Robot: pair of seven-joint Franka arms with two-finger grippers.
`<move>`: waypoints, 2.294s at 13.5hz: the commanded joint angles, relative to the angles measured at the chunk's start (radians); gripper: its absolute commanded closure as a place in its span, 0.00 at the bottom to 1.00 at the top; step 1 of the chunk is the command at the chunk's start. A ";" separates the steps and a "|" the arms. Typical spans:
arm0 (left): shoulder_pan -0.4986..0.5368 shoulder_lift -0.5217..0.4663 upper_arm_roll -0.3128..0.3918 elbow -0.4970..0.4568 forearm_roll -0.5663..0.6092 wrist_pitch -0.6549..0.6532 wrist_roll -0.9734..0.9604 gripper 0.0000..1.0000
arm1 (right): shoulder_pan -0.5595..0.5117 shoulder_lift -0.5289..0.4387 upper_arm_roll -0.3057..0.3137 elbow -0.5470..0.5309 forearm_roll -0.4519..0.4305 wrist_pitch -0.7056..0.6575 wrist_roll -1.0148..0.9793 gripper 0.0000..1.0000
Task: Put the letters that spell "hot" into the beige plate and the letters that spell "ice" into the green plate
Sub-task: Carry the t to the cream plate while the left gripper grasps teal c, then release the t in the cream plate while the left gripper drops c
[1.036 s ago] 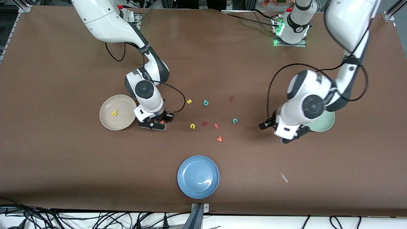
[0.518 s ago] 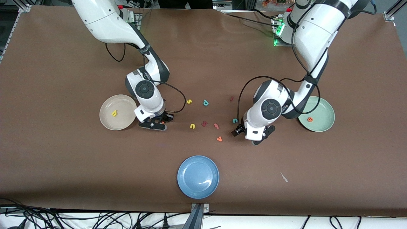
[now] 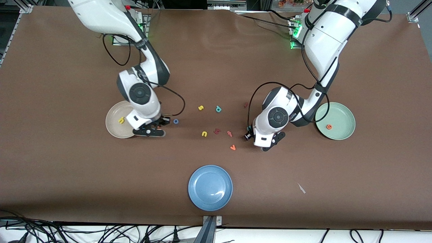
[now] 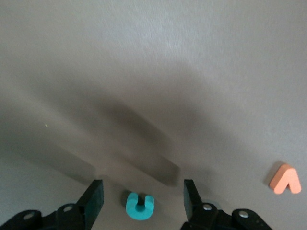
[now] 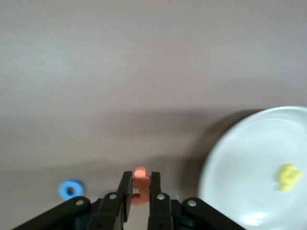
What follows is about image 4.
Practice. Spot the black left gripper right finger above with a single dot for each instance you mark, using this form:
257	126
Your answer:
204	215

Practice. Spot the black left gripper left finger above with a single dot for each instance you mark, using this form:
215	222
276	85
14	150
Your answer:
72	215

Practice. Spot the teal foam letter c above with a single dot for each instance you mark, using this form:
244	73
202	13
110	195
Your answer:
132	210

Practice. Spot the orange foam letter v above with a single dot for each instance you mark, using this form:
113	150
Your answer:
285	177

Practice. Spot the brown paper table cover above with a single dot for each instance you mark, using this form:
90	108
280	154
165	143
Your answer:
168	48

